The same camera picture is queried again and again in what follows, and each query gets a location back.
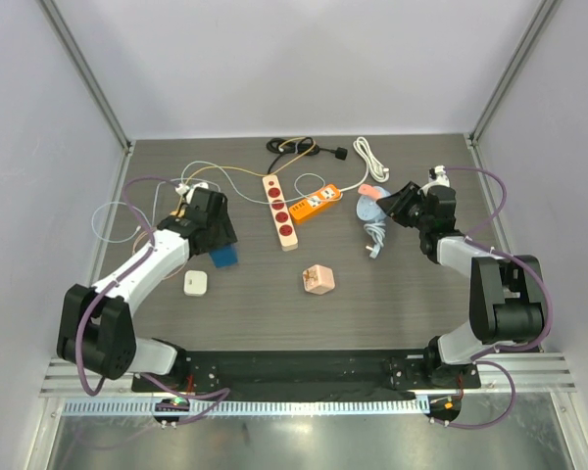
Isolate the aluminium frame post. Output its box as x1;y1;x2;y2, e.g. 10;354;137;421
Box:
465;0;562;147
37;0;132;155

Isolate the right aluminium frame post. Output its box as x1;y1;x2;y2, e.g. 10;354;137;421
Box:
465;0;562;147

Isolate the blue cube socket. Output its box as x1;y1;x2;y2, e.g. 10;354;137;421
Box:
209;244;238;268

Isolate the purple cable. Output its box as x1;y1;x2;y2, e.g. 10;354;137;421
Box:
75;176;231;426
443;165;555;430

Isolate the light blue round socket base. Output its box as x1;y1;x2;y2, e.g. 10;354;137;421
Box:
356;186;390;223

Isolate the left aluminium frame post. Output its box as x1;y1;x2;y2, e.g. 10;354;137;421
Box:
37;0;132;155

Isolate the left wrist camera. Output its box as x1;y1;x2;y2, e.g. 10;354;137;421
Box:
175;181;210;203

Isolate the pink cube socket adapter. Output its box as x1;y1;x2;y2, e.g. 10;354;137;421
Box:
302;264;335;295

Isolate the white charger plug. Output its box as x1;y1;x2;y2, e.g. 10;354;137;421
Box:
183;270;208;297

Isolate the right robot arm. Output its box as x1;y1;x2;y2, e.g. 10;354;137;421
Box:
376;182;551;388

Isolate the orange power strip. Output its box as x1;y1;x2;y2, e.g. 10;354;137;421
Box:
289;184;342;224

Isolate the white slotted cable duct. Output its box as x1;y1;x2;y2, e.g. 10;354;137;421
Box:
62;396;430;418

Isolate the aluminium frame rail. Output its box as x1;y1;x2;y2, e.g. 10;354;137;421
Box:
38;352;576;398

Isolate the white power cord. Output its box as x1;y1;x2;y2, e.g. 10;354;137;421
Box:
340;136;392;195

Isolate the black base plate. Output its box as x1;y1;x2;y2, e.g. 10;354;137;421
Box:
157;349;481;404

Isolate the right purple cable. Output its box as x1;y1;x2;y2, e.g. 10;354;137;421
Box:
443;165;555;430

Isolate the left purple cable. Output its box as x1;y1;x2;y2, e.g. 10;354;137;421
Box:
75;176;231;426

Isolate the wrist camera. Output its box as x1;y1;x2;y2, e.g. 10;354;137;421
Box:
420;165;450;196
175;181;210;203

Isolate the black power cord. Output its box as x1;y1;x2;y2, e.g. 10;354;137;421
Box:
265;136;350;170

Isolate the light blue usb cable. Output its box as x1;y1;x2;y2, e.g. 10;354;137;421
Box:
91;178;182;245

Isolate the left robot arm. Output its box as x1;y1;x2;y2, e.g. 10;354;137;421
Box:
57;187;237;396

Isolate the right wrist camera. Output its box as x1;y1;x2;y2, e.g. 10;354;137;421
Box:
420;165;450;196

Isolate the beige red power strip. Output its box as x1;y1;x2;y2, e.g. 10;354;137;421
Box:
262;175;298;252

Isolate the orange usb cable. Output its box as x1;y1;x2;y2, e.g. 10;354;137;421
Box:
175;136;319;212

